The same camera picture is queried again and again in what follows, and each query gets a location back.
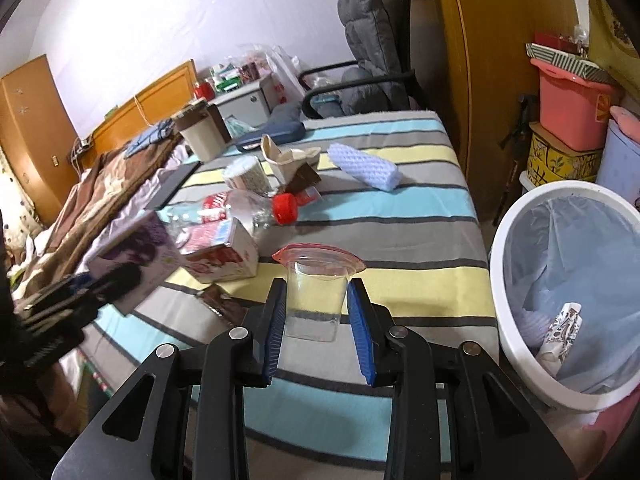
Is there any brown snack wrapper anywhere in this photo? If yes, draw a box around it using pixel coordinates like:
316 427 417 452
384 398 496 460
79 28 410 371
198 284 247 326

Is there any clear cup red lid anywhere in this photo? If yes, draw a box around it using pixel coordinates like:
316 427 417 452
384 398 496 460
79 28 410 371
271 243 366 342

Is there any purple milk carton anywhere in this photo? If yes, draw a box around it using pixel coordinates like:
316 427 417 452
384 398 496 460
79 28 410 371
86 211 181 315

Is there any red white milk carton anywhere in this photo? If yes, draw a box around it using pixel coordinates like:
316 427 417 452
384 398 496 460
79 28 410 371
180 218 258 284

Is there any clear bottle red cap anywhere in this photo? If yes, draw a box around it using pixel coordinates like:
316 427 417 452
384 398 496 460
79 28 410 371
157 190 298 240

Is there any white instant noodle cup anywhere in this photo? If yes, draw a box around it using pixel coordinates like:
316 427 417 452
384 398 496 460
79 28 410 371
222 155 272 196

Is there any beige paper bag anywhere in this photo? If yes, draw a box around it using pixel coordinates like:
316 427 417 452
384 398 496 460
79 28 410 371
260 134 322 193

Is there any white paper cup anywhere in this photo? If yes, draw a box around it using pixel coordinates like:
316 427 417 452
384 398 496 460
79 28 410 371
536 302 582 377

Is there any white round trash bin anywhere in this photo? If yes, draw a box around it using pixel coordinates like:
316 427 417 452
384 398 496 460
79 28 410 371
489 180 639 412

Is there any brown blanket on bed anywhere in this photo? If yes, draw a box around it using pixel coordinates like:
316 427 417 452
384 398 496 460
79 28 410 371
16 134 179 299

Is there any striped tablecloth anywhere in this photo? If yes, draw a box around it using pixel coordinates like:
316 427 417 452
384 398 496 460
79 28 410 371
81 112 499 479

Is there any black smartphone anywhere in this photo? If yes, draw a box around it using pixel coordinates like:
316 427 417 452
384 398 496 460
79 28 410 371
145 160 202 210

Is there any wooden door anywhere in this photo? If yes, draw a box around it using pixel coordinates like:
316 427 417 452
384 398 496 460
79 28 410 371
1 55 78 226

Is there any folded blue cloth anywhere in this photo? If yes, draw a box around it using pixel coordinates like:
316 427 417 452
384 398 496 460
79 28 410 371
124 118 174 158

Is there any wooden bed headboard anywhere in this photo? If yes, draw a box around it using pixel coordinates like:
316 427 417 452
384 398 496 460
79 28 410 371
79 60 198 170

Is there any beige brown kettle jug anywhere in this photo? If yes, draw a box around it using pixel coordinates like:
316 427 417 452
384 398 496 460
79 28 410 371
171 99 231 162

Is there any dark blue glasses case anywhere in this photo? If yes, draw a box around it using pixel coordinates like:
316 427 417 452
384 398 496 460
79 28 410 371
234 122 306 153

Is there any red jar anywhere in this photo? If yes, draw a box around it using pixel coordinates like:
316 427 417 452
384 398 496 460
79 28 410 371
193 81 216 102

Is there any white bedside cabinet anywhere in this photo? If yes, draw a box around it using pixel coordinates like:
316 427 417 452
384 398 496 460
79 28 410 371
208 74 279 127

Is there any yellow patterned box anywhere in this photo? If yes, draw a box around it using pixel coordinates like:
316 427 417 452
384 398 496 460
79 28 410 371
526 122 603 186

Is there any pink plastic stool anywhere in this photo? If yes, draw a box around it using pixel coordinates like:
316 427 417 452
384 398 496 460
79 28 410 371
544 394 639 479

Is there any lavender bin pink lid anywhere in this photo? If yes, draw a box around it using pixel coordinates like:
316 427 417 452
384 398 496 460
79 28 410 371
596 106 640 207

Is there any pink plastic bucket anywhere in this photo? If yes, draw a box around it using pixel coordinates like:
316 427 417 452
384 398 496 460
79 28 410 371
529 58 623 152

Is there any grey cushioned office chair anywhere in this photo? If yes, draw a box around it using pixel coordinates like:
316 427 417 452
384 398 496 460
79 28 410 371
298 0 424 119

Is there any wooden wardrobe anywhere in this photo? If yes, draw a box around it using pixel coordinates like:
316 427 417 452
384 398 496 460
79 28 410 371
411 0 578 221

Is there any striped gift box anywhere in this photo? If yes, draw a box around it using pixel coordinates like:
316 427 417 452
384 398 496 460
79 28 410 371
525 42 616 84

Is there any gold paper gift bag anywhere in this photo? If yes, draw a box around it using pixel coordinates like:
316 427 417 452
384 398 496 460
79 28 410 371
589 0 640 100

